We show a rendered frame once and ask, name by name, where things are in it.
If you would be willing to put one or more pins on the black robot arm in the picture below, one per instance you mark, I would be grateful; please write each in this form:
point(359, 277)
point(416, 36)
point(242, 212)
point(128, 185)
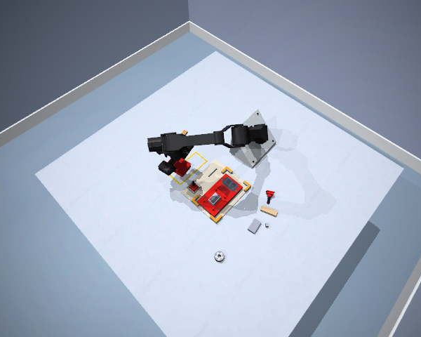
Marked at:
point(171, 143)

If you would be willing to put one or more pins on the beige rectangular block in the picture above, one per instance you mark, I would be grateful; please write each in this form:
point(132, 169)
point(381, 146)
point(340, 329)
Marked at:
point(268, 210)

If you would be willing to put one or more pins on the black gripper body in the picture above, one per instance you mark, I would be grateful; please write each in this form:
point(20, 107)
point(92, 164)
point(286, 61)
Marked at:
point(168, 167)

